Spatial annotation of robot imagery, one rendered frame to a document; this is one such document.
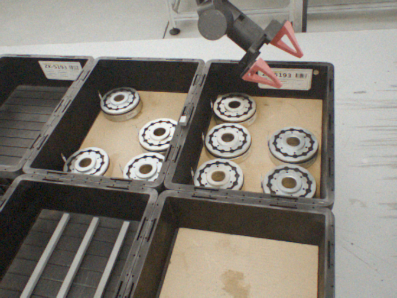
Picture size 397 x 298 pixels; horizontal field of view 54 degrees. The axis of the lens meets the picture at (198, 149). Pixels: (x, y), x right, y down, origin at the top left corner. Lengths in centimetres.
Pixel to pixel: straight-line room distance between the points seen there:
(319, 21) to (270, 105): 201
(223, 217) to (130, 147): 33
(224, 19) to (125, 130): 39
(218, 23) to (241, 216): 35
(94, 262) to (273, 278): 33
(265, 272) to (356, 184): 39
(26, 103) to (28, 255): 50
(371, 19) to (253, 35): 223
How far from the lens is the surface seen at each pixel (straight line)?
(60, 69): 117
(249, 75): 82
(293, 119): 96
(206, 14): 76
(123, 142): 96
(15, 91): 128
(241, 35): 83
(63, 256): 83
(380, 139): 113
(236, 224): 73
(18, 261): 87
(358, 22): 298
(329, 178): 72
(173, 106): 102
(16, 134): 112
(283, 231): 73
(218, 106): 95
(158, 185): 72
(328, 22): 295
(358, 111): 119
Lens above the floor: 149
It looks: 47 degrees down
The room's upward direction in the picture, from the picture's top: 11 degrees counter-clockwise
